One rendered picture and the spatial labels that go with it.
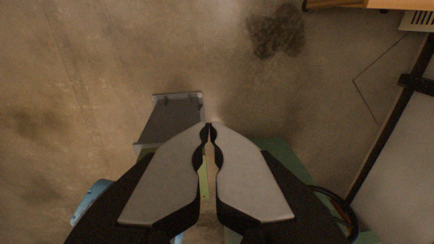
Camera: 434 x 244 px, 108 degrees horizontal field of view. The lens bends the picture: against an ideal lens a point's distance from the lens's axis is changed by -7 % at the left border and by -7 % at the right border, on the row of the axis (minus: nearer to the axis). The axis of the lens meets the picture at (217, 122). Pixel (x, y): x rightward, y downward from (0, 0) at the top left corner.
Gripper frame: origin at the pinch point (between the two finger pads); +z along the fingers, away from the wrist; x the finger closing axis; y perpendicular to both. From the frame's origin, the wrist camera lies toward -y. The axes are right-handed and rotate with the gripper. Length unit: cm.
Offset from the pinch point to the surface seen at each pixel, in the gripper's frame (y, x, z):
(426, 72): 19, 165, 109
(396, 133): 74, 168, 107
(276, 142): 79, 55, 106
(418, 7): -16, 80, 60
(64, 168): 100, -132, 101
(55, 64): 12, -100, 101
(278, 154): 78, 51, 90
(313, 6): -18, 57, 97
